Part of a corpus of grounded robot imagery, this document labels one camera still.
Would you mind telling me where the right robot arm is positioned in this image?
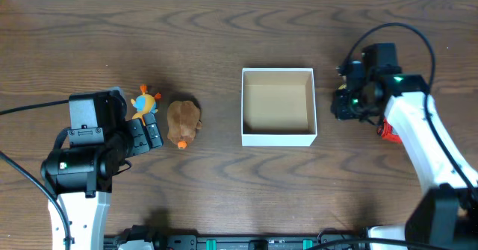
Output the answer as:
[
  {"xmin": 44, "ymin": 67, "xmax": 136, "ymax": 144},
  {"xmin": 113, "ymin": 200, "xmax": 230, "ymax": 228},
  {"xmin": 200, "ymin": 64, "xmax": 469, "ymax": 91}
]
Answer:
[{"xmin": 332, "ymin": 61, "xmax": 477, "ymax": 249}]

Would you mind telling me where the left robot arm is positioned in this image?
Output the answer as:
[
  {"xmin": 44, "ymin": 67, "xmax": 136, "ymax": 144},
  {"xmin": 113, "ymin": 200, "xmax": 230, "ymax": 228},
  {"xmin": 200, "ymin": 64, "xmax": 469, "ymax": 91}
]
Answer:
[{"xmin": 40, "ymin": 113, "xmax": 164, "ymax": 249}]

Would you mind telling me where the white cardboard box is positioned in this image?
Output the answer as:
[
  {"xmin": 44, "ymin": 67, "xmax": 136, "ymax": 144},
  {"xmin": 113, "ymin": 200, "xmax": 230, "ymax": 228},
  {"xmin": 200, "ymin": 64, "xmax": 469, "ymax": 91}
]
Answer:
[{"xmin": 241, "ymin": 68, "xmax": 317, "ymax": 147}]

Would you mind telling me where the yellow blue duck toy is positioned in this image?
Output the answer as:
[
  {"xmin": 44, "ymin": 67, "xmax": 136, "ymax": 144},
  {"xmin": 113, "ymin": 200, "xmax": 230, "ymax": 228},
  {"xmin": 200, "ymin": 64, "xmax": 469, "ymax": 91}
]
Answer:
[{"xmin": 131, "ymin": 84, "xmax": 161, "ymax": 125}]

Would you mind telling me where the red toy car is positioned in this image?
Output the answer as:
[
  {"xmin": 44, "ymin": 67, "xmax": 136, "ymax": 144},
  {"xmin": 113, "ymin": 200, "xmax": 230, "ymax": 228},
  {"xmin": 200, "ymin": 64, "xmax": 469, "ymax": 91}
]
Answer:
[{"xmin": 376, "ymin": 119, "xmax": 402, "ymax": 143}]

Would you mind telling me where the brown plush toy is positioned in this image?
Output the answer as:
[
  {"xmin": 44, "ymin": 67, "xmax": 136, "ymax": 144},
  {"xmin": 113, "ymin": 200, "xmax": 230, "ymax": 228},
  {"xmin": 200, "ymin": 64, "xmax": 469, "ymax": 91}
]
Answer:
[{"xmin": 167, "ymin": 101, "xmax": 202, "ymax": 149}]

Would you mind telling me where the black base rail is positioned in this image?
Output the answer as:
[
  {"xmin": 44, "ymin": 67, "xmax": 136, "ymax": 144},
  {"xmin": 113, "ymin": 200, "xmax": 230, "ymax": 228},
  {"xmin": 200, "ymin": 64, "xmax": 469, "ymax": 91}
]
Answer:
[{"xmin": 103, "ymin": 225, "xmax": 356, "ymax": 250}]

